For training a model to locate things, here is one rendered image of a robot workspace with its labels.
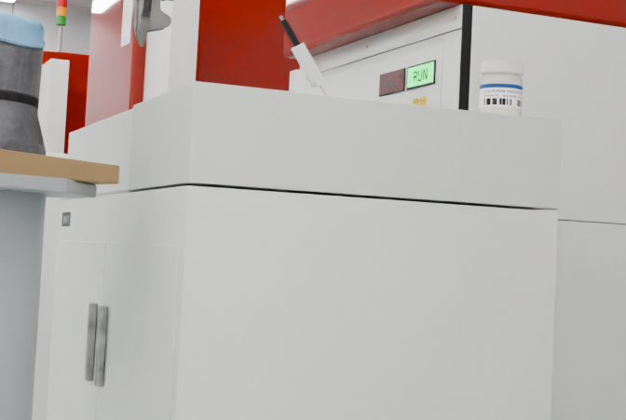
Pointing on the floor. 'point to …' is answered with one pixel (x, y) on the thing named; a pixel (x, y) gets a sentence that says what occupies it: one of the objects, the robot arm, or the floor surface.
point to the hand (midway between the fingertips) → (138, 38)
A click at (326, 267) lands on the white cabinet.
